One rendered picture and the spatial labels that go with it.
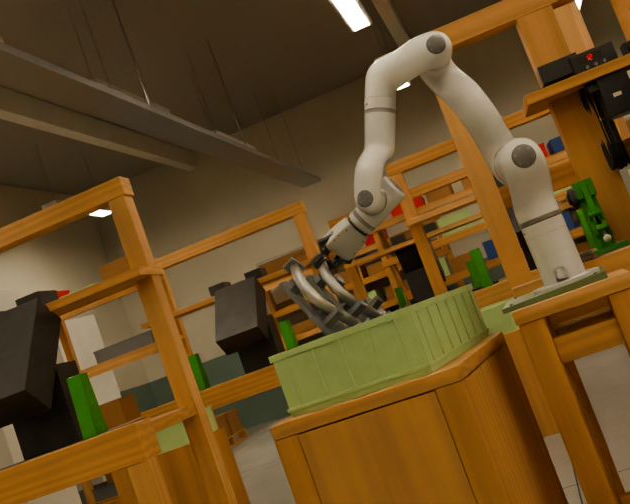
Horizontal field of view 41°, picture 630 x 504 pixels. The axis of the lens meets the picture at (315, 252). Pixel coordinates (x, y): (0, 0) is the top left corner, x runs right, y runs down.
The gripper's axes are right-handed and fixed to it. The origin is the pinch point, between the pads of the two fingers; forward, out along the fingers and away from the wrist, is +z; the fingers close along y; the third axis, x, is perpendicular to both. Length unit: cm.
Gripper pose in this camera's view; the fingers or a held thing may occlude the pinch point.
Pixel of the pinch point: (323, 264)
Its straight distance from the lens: 245.6
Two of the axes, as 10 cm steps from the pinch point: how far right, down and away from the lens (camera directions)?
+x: 2.4, 5.1, -8.3
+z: -6.5, 7.2, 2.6
